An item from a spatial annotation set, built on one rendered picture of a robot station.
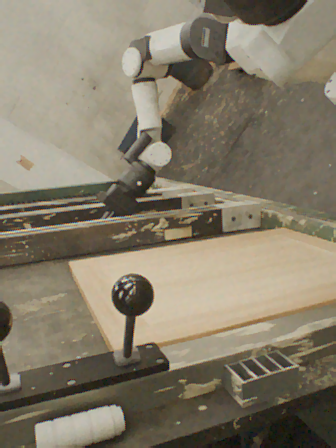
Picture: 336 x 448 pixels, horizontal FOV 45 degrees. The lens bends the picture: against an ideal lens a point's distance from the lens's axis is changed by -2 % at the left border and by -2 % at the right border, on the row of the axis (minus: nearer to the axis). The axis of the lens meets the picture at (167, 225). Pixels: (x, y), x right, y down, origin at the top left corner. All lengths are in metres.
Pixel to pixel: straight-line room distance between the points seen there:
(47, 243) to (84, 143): 5.11
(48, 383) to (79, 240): 0.64
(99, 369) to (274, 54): 0.36
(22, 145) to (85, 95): 1.74
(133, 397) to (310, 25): 0.40
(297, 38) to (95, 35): 5.80
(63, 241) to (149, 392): 0.64
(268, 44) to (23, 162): 4.32
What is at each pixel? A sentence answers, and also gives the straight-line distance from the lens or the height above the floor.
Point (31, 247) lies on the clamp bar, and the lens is 1.02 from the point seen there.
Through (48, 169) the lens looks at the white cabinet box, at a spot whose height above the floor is 1.12.
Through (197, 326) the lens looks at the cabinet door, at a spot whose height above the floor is 1.26.
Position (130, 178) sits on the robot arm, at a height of 1.26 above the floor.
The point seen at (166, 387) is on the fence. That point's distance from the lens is 0.45.
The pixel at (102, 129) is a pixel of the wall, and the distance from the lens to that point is 6.12.
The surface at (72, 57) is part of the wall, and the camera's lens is 6.11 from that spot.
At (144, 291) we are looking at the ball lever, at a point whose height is 1.43.
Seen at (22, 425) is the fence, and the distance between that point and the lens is 0.44.
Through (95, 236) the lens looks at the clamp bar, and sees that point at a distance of 1.04.
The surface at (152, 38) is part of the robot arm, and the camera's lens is 1.14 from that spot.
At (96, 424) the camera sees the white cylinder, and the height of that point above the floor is 1.40.
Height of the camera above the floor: 1.57
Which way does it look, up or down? 23 degrees down
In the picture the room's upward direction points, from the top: 60 degrees counter-clockwise
